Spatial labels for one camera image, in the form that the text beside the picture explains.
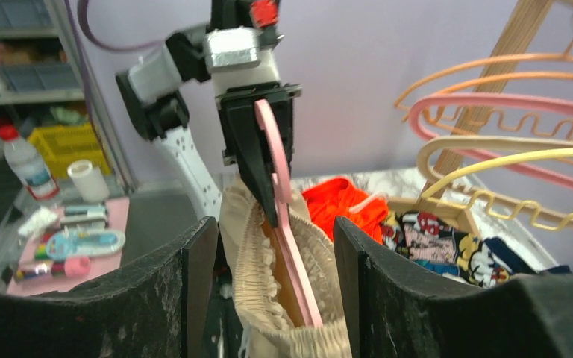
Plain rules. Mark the inner orange hanger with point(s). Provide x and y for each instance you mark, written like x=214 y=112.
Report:
x=514 y=89

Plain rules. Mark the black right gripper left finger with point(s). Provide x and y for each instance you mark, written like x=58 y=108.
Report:
x=155 y=306

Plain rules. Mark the metal storage shelf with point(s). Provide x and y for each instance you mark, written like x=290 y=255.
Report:
x=44 y=79

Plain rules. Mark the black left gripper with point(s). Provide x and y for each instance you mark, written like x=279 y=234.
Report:
x=245 y=144

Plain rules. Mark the beige hanger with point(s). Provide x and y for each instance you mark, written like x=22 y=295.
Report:
x=478 y=147

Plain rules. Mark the yellow plastic basket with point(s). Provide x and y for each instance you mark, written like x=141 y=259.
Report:
x=60 y=146

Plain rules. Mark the clear plastic water bottle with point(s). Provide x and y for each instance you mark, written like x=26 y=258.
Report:
x=28 y=164

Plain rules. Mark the outer orange hanger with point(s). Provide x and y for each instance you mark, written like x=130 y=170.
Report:
x=509 y=51

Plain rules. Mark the cream notched hanger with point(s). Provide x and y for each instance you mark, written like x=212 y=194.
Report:
x=507 y=208

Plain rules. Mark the white tape roll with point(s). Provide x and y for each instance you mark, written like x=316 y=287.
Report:
x=89 y=181

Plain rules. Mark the orange hanger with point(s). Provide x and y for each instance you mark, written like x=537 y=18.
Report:
x=509 y=51
x=514 y=89

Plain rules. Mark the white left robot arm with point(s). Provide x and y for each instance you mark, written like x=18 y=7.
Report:
x=158 y=112

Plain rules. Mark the wooden clothes rack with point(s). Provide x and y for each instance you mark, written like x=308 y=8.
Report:
x=445 y=161

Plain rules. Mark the comic print shorts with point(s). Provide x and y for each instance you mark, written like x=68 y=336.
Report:
x=436 y=246

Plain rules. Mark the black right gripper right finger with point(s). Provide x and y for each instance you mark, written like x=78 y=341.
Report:
x=396 y=308

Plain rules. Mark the yellow hanger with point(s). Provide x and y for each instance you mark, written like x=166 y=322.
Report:
x=515 y=162

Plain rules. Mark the pink mat with tools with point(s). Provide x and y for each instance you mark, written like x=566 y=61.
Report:
x=64 y=257

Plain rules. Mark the orange mesh shorts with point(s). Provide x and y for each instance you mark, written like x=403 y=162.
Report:
x=340 y=197

